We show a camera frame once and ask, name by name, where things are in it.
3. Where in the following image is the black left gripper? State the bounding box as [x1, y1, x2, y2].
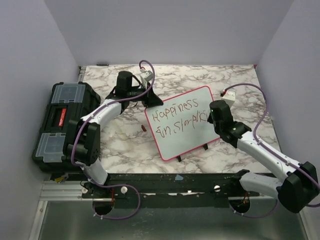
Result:
[127, 82, 163, 108]

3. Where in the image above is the pink framed whiteboard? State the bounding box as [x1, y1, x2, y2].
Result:
[144, 85, 220, 161]

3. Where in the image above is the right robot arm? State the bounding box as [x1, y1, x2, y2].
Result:
[207, 100, 320, 213]

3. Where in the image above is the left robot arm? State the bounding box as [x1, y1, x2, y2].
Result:
[62, 67, 164, 198]

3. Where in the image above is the black whiteboard clip right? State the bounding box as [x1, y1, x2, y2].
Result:
[202, 143, 209, 151]

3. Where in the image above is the black plastic toolbox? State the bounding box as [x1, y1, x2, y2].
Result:
[31, 82, 101, 174]

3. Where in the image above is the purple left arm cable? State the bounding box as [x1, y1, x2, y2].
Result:
[69, 59, 156, 221]

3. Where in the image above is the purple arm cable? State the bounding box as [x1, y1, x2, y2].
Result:
[69, 59, 156, 221]
[222, 83, 320, 218]

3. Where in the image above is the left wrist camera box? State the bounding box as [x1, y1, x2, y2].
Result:
[139, 68, 153, 88]

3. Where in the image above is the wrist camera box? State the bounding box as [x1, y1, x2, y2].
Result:
[139, 68, 153, 88]
[221, 90, 236, 108]

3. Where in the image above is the small black object at wall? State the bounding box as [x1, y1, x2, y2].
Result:
[96, 63, 109, 67]

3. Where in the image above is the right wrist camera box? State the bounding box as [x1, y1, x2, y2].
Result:
[221, 90, 236, 108]

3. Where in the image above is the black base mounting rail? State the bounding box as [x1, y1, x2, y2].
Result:
[80, 173, 260, 209]

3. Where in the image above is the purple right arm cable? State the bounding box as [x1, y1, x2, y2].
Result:
[222, 83, 320, 218]

